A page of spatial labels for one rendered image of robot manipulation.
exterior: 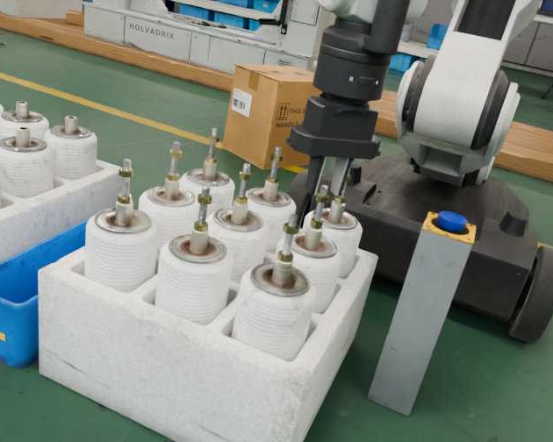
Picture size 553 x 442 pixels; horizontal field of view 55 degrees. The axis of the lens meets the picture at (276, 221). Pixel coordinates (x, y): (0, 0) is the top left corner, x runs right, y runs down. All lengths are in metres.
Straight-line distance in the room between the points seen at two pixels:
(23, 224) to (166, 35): 2.34
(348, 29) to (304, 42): 2.21
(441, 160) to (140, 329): 0.81
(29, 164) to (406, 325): 0.67
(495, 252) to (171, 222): 0.63
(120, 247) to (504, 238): 0.74
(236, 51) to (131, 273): 2.30
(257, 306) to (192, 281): 0.09
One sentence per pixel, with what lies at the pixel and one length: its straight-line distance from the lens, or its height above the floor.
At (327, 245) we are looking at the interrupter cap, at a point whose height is 0.25.
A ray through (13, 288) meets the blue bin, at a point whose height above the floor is 0.07.
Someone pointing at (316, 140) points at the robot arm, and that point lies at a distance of 0.66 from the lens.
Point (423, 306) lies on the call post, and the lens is 0.81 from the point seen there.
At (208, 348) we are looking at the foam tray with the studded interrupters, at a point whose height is 0.17.
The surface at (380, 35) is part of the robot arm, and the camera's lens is 0.63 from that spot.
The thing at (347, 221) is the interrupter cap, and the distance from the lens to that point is 0.87.
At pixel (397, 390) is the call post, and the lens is 0.89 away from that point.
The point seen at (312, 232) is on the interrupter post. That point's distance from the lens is 0.74.
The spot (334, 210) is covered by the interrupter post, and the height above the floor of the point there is 0.27.
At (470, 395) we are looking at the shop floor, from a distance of 1.02.
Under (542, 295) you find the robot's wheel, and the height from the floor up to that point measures 0.14.
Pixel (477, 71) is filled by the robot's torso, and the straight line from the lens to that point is 0.99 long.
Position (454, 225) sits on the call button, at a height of 0.32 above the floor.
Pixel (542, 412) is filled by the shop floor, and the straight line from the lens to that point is 1.06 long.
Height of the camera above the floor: 0.59
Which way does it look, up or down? 24 degrees down
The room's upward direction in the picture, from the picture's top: 11 degrees clockwise
